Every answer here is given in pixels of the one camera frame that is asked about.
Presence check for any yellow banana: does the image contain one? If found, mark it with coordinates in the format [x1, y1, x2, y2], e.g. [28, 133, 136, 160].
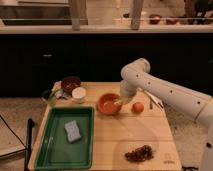
[113, 100, 124, 106]

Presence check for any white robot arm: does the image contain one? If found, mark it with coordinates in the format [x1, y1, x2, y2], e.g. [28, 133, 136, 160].
[120, 58, 213, 171]

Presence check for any red bowl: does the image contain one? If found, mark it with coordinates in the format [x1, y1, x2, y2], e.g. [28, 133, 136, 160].
[96, 93, 121, 115]

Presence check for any dark brown bowl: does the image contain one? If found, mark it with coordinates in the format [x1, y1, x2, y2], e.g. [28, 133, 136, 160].
[61, 76, 81, 94]

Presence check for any orange fruit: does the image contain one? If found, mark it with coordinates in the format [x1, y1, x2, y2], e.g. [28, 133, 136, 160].
[132, 102, 144, 114]

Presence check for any black and white tool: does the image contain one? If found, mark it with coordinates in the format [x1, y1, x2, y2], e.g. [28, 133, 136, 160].
[143, 90, 164, 109]

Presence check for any white cup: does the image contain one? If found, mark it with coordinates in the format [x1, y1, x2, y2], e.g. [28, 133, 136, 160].
[72, 87, 86, 103]

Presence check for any bunch of dark grapes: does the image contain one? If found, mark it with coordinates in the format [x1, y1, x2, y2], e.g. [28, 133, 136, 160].
[125, 145, 153, 162]

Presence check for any grey blue sponge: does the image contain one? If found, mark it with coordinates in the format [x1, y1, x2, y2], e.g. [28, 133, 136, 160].
[65, 120, 81, 143]

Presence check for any small crumpled foil item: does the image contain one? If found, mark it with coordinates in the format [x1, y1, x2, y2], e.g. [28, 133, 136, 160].
[55, 89, 70, 100]

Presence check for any green plastic tray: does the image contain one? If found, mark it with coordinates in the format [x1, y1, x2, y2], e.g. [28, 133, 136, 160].
[34, 107, 94, 171]

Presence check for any dark green cup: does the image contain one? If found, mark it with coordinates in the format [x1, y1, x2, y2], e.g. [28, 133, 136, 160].
[42, 90, 56, 107]

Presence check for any black chair frame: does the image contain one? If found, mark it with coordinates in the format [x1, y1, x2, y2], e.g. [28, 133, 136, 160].
[0, 115, 35, 171]

